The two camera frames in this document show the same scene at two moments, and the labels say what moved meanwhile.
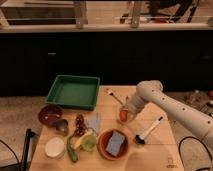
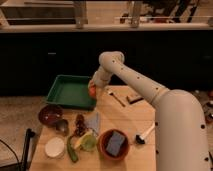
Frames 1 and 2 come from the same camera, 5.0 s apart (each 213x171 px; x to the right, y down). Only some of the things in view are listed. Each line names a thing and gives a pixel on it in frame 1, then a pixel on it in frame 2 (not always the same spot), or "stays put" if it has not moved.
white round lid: [55, 148] stays put
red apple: [123, 115] → [92, 88]
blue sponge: [114, 143] stays put
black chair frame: [20, 166] stays put
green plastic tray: [73, 92] stays put
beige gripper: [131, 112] → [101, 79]
